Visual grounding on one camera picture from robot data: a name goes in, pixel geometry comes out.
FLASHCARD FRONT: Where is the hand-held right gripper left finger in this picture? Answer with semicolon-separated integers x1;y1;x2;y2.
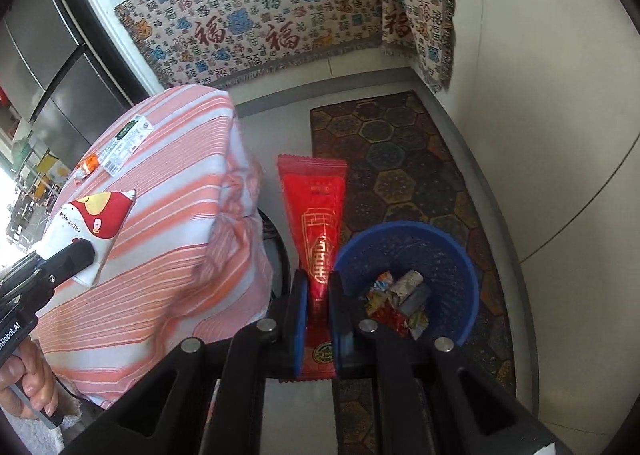
60;270;309;455

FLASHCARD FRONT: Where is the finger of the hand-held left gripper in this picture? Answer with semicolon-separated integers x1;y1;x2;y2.
34;238;96;288

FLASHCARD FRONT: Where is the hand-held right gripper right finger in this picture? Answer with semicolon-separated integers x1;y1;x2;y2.
327;272;573;455

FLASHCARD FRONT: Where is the white red snack packet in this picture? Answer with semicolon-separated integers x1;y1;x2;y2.
37;190;138;288

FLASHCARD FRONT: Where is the long red snack packet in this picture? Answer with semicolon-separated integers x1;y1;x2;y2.
276;154;348;382

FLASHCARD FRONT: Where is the blue plastic basket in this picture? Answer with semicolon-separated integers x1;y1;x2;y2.
332;221;481;347

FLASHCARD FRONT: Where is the person's left hand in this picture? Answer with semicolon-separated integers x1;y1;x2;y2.
0;340;58;417

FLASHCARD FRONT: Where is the crumpled red wrapper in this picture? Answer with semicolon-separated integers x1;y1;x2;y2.
372;310;412;337

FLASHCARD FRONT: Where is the colourful crumpled wrapper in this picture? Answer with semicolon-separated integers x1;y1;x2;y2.
366;271;396;318

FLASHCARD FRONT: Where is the shelf of colourful goods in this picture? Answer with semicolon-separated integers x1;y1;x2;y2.
0;147;71;248

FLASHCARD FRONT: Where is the yellow green wrapper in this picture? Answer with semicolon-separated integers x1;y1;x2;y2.
407;310;431;341

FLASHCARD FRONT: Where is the dark grey wrapper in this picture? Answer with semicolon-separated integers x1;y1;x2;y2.
400;285;432;321

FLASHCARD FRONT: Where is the small orange wrapper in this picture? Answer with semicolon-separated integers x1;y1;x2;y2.
74;156;101;182

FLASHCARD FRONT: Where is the beige rolled wrapper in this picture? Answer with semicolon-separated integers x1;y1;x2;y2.
389;269;425;306

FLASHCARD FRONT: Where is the flat white green wrapper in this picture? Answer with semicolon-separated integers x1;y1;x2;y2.
100;115;154;178

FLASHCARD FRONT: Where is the pink striped tablecloth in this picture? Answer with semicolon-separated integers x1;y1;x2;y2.
35;84;275;411

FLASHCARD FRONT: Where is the white fluffy cloth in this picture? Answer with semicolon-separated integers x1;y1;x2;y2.
15;407;66;455

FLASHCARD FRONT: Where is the grey steel refrigerator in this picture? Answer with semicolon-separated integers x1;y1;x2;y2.
0;0;138;166

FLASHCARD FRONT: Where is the hexagon patterned rug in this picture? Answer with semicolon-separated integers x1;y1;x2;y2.
309;91;518;455

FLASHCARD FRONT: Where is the large patterned sofa blanket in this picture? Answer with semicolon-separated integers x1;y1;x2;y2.
114;0;386;90

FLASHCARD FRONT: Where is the narrow patterned hanging blanket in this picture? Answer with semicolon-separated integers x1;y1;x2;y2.
377;0;458;94

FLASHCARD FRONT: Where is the black cable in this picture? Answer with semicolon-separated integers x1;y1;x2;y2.
52;372;83;398

